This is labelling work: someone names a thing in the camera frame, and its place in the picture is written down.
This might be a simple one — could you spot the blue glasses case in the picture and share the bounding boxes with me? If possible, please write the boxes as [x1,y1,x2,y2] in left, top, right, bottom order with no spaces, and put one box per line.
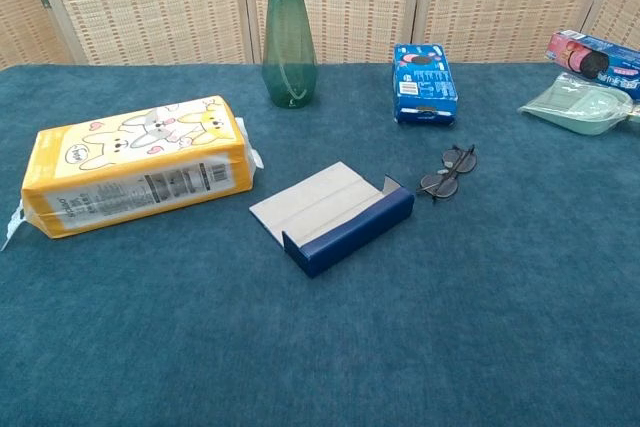
[248,160,416,279]

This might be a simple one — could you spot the black round eyeglasses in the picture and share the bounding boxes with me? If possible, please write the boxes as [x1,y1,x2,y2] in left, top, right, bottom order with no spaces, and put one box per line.
[415,143,478,205]

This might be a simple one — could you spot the green spray bottle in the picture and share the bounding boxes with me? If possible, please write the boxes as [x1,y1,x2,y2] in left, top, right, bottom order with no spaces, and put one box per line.
[261,0,321,109]

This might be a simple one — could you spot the blue Oreo cookie box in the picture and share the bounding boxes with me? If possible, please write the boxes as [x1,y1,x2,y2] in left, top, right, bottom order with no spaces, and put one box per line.
[392,42,459,126]

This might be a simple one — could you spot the yellow cartoon tissue pack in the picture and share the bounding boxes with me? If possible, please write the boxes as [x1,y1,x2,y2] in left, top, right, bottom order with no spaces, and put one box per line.
[0,94,265,252]

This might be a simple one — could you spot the blue table cloth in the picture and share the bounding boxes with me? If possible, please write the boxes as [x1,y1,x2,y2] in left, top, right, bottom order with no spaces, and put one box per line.
[0,62,640,427]

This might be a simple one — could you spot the woven bamboo folding screen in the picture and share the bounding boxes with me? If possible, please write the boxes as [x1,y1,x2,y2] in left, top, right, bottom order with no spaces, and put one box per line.
[0,0,640,71]

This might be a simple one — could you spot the green dustpan in plastic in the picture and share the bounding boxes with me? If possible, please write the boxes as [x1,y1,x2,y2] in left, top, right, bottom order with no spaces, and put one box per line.
[517,71,640,137]

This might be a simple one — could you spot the blue pink garbage bag box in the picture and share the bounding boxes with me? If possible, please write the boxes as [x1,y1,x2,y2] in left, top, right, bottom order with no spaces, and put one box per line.
[544,30,640,102]

